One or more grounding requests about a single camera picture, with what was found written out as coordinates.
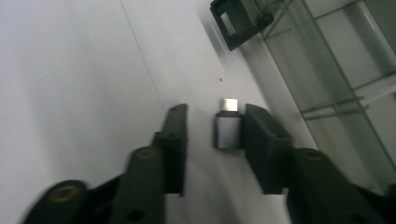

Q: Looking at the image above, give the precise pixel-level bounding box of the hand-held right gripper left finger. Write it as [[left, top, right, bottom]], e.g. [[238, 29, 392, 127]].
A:
[[151, 103, 190, 197]]

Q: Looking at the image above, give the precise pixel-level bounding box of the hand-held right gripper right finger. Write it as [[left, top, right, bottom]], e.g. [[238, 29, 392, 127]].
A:
[[244, 103, 294, 195]]

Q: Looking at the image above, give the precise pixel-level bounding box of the small silver plug adapter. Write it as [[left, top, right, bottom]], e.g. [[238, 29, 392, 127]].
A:
[[214, 97, 244, 150]]

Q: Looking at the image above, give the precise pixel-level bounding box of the transparent grey compartment box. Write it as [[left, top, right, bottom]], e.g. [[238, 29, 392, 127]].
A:
[[209, 0, 396, 198]]

